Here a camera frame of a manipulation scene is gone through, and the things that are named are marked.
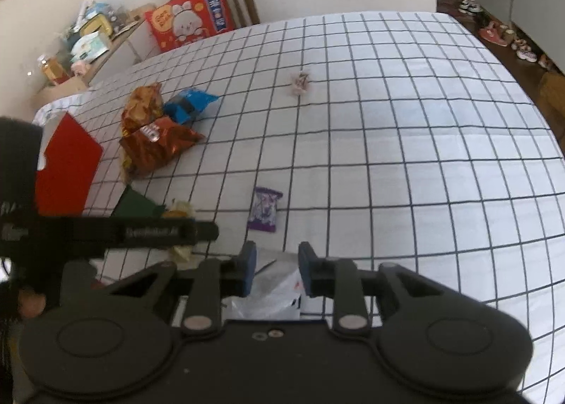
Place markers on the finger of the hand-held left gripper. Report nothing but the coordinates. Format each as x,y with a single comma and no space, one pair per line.
159,234

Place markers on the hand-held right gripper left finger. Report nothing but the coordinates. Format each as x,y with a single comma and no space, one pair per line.
248,269

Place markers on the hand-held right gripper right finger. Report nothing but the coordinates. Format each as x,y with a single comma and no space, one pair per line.
305,269

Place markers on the yellow snack packet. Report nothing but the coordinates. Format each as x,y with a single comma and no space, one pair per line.
181,209

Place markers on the red cardboard box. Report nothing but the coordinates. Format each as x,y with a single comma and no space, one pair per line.
66,165

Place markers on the orange snack bag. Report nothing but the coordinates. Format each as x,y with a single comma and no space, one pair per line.
159,145

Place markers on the blue snack packet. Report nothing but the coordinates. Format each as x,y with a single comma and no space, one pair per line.
187,106

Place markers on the person's left hand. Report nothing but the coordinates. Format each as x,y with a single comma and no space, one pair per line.
31,304

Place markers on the white plastic bag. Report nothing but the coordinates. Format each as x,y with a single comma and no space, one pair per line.
273,293

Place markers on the dark green snack packet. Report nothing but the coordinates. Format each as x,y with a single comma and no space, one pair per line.
137,205

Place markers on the purple snack packet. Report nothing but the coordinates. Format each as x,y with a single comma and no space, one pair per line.
264,209

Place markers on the amber bottle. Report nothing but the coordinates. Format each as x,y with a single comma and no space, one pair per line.
52,70

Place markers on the golden brown snack bag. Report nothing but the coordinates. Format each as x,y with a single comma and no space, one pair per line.
143,106

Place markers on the pale green tissue pack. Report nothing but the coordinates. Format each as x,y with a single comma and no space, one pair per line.
90,46

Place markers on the white sideboard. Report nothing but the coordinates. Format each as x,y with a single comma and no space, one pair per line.
123,51

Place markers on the white grid tablecloth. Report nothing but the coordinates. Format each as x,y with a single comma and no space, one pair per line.
397,143

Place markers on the yellow box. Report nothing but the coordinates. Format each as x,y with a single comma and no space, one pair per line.
97,25

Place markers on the small pink candy packet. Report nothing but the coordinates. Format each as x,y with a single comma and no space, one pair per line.
301,82

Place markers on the red printed snack bag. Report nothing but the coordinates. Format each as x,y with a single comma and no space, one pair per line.
190,17

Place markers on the pink shoes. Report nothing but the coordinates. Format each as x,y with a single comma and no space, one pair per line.
494,35

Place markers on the white sneakers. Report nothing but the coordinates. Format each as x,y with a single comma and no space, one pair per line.
525,51

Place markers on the dark sneakers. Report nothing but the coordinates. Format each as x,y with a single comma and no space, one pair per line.
471,6

